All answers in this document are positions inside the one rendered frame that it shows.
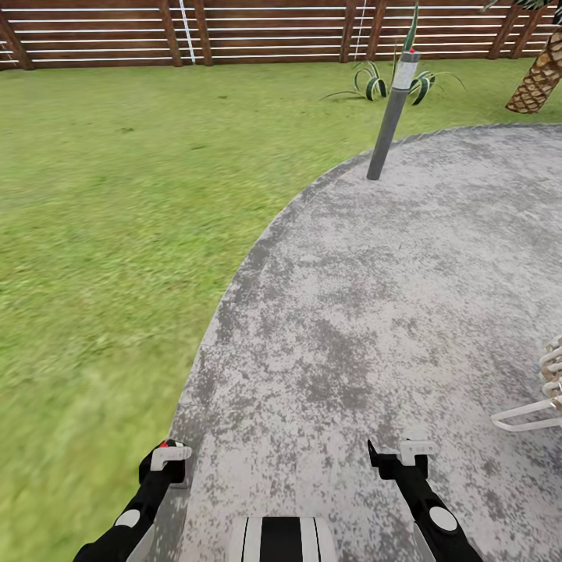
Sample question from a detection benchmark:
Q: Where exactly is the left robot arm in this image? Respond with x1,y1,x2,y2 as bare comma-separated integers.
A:
74,444,193,562

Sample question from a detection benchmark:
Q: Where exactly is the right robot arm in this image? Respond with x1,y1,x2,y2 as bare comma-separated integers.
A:
369,439,483,562

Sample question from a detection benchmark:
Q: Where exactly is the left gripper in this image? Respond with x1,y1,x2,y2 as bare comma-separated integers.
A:
139,458,186,497

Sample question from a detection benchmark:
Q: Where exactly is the robot trunk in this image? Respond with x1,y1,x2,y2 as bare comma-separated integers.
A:
226,517,336,562

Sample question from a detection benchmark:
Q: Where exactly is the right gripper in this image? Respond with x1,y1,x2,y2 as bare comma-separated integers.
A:
369,448,429,496

